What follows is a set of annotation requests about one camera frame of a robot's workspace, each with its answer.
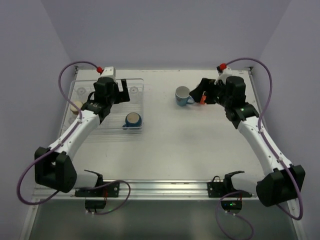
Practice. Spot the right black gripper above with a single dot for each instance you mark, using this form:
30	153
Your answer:
208	89

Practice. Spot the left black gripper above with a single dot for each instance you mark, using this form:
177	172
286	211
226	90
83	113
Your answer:
121	93

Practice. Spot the orange mug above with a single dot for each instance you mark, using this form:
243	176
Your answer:
203	99

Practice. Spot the clear glass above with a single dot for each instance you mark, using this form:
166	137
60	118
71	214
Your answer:
135	95
81	93

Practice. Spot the light blue floral mug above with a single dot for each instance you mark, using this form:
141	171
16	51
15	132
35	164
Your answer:
182	96

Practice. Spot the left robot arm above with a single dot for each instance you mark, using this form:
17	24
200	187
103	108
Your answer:
54	166

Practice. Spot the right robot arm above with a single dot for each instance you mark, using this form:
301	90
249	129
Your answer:
282	180

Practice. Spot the dark blue squat mug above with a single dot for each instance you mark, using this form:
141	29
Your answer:
133	120

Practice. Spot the beige bottomed cup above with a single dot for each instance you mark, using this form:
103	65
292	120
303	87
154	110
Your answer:
77	105

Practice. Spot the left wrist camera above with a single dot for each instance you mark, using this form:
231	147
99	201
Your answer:
109	72

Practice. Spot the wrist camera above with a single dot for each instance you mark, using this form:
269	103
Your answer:
109	72
224	72

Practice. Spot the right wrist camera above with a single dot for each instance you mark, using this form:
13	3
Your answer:
224	72

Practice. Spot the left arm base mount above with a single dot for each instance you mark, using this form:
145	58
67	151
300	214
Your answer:
100	191

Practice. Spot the aluminium mounting rail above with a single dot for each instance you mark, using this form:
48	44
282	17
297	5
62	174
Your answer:
144	190

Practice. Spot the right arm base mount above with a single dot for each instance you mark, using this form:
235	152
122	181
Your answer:
217	188

